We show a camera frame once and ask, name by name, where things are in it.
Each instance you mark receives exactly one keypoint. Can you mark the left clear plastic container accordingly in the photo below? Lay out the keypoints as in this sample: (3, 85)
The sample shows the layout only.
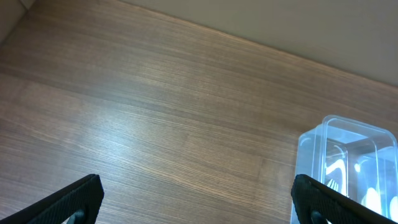
(331, 150)

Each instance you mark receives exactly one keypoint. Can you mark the white plastic spoon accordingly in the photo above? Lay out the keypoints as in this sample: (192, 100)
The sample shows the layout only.
(372, 200)
(393, 209)

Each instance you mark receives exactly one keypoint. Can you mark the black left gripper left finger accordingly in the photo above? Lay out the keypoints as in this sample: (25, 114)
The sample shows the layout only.
(78, 202)

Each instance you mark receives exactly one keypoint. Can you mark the right clear plastic container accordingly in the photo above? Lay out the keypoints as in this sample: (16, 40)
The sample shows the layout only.
(378, 170)

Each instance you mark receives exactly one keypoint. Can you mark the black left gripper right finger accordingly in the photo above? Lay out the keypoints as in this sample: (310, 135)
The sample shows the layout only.
(314, 202)

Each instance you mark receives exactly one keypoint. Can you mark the clear plastic container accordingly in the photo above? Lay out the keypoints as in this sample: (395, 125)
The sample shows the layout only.
(378, 170)
(331, 150)

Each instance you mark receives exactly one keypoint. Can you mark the white plastic fork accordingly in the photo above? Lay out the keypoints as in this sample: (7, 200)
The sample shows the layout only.
(333, 185)

